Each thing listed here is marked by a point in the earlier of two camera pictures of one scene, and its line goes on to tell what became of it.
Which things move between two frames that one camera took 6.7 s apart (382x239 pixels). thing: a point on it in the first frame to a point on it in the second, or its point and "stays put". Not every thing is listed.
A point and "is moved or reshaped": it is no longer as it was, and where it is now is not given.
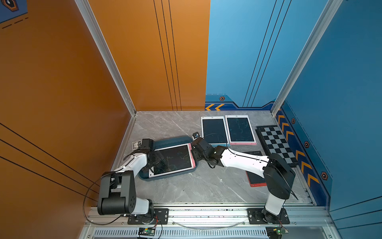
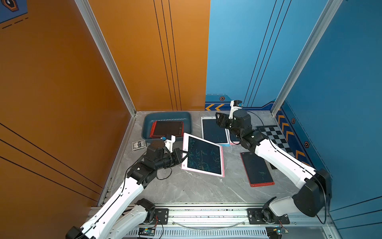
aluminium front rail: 211,223 stays put
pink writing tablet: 180,159 is moved or reshaped
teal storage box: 164,143 to 149,117
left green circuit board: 147,231 stays put
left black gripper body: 156,158 to 171,159
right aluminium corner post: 331,10 stays put
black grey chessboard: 274,141 stays put
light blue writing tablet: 214,131 stays put
